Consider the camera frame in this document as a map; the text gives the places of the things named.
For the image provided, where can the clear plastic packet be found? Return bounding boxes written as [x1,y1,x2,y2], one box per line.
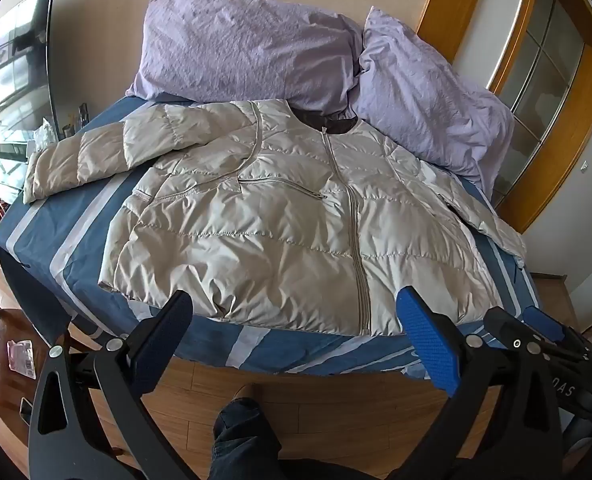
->
[7,341,35,379]

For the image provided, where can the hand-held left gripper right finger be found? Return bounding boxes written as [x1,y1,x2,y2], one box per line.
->
[391,286,563,480]

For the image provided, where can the wooden nightstand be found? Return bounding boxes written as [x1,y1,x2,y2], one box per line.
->
[531,272,580,332]

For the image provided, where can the person's dark trouser leg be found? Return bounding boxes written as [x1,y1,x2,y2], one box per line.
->
[211,397,457,480]

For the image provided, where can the pale lavender pillow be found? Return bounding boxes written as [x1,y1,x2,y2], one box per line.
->
[351,6,516,200]

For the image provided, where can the round wooden table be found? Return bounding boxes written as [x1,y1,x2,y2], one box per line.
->
[0,305,44,468]

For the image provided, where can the white plastic bag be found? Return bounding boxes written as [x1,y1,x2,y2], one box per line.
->
[32,119,60,152]

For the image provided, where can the yellow wooden headboard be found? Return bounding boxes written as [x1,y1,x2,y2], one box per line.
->
[416,0,592,235]

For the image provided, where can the person's foot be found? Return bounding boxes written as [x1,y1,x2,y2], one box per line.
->
[226,382,278,413]

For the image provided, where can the purple pillow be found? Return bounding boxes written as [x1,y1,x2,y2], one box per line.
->
[126,0,365,117]

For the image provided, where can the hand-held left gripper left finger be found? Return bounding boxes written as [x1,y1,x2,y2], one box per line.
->
[28,290,194,480]

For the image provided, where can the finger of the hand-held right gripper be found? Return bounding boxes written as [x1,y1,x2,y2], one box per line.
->
[483,305,529,348]
[522,306,567,343]

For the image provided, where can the flat screen television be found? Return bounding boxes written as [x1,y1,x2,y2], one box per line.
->
[0,0,58,147]

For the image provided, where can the beige quilted puffer jacket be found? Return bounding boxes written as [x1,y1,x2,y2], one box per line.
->
[23,99,528,337]

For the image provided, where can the blue striped bed sheet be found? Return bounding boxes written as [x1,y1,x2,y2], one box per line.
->
[0,95,544,376]

